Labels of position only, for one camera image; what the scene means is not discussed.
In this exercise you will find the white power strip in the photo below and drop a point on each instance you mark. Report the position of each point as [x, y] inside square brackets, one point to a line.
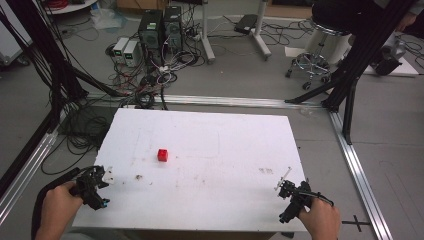
[164, 69]

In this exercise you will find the black tape cross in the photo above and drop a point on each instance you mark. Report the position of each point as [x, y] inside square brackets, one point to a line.
[356, 222]

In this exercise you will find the white desk leg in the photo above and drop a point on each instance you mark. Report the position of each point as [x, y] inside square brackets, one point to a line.
[261, 36]
[207, 33]

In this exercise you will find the person's left hand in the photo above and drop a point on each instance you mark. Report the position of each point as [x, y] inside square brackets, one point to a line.
[58, 210]

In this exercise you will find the flat black box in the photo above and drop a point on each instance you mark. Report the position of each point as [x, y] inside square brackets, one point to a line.
[245, 24]

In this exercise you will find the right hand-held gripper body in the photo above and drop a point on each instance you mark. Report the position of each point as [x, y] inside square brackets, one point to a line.
[298, 196]

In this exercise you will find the aluminium floor rail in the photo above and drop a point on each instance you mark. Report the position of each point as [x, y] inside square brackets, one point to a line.
[361, 180]
[233, 101]
[26, 166]

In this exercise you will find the black floor mat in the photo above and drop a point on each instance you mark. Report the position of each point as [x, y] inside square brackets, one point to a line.
[88, 121]

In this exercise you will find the red cube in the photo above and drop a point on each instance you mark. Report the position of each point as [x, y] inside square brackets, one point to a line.
[162, 155]

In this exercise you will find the clear plastic bag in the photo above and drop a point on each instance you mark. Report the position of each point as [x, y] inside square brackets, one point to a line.
[106, 18]

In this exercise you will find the white floor board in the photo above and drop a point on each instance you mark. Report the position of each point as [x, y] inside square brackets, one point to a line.
[405, 68]

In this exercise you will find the black and grey machine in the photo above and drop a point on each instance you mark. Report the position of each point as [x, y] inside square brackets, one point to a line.
[388, 60]

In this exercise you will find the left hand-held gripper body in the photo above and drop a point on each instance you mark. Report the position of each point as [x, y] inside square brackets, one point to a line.
[87, 188]

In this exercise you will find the chrome wheeled stool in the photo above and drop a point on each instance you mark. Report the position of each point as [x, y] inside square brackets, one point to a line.
[316, 56]

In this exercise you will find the black computer tower green label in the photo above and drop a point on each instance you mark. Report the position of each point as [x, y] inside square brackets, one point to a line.
[150, 36]

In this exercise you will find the white power supply unit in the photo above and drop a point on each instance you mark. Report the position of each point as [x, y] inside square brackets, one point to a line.
[120, 49]
[131, 53]

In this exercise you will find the black frame post with braces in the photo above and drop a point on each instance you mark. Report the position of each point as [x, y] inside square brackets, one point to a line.
[363, 53]

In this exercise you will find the person's right hand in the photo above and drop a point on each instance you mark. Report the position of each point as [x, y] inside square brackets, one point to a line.
[321, 221]

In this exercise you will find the white round table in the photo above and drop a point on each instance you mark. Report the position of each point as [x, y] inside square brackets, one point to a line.
[71, 6]

